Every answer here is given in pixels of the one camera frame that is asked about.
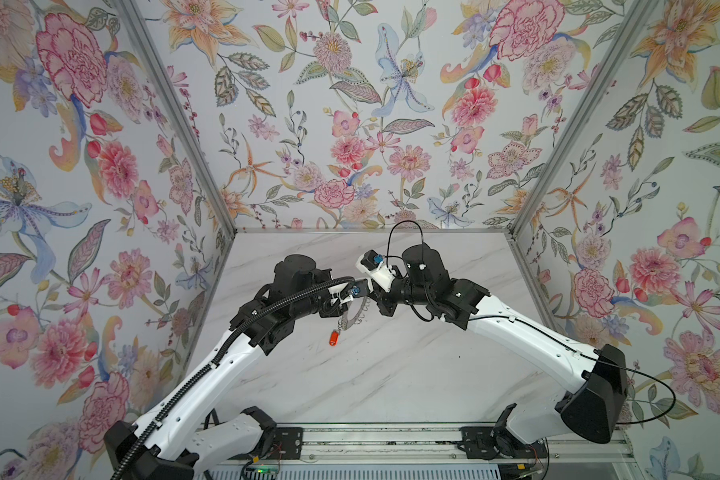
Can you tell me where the red key tag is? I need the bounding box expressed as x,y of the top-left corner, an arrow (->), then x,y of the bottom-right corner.
329,328 -> 341,346

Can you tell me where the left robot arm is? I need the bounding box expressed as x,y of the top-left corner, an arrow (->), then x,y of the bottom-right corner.
104,254 -> 373,479

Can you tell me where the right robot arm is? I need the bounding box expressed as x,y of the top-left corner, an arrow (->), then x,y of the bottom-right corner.
356,244 -> 627,444

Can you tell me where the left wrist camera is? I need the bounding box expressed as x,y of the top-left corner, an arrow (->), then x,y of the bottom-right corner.
328,280 -> 371,305

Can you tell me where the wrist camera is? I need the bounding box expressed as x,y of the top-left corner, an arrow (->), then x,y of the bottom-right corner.
328,280 -> 371,305
356,250 -> 397,293

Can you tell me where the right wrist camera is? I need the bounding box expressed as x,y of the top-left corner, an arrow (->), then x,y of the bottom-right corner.
356,250 -> 397,293

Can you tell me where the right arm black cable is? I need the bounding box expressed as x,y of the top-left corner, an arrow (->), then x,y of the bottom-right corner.
385,219 -> 678,427

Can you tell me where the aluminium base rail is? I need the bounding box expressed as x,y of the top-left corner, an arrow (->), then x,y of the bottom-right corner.
203,423 -> 643,479

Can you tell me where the left aluminium corner post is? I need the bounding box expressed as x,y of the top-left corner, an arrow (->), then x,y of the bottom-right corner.
113,0 -> 237,239

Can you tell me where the aluminium corner post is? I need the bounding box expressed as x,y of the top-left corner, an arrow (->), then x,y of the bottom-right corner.
506,0 -> 655,240
113,0 -> 237,239

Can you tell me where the right aluminium corner post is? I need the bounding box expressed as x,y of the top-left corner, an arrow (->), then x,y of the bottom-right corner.
506,0 -> 655,240

